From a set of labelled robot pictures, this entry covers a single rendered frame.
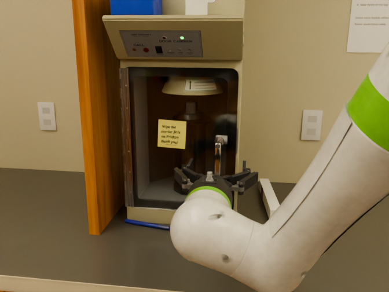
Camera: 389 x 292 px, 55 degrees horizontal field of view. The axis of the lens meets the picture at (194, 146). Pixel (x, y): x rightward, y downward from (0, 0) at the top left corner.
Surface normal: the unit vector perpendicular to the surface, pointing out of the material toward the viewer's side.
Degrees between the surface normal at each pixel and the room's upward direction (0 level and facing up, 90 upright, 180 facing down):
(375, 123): 94
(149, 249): 0
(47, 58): 90
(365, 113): 85
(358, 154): 99
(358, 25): 90
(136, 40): 135
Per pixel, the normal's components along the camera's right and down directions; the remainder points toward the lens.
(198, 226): -0.14, -0.28
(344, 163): -0.81, 0.26
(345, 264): 0.00, -0.96
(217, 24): -0.10, 0.87
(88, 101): -0.13, 0.26
